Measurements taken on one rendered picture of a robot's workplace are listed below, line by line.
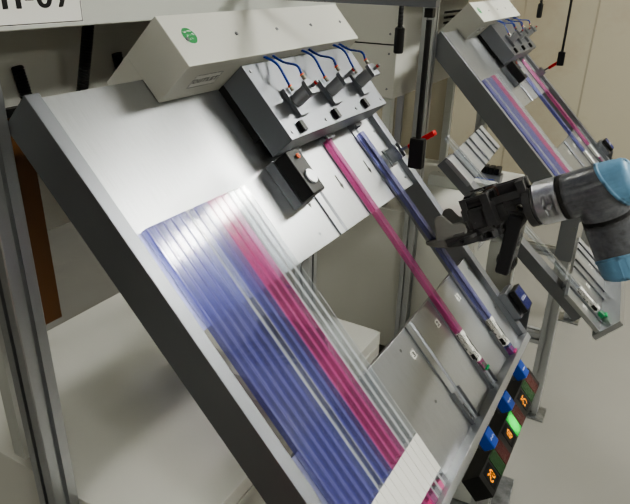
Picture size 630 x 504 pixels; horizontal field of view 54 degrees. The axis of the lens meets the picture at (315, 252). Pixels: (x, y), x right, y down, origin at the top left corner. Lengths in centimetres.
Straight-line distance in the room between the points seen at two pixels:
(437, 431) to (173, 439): 47
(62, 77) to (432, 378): 73
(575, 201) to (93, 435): 91
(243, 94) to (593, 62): 335
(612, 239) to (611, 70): 313
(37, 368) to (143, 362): 47
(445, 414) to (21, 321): 62
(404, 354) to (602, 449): 137
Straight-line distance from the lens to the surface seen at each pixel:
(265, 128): 95
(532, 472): 210
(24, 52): 98
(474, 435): 101
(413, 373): 97
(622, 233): 107
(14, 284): 86
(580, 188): 105
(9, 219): 84
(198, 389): 74
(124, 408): 124
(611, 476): 218
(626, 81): 419
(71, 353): 143
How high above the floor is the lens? 138
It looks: 25 degrees down
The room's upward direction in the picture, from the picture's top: 1 degrees clockwise
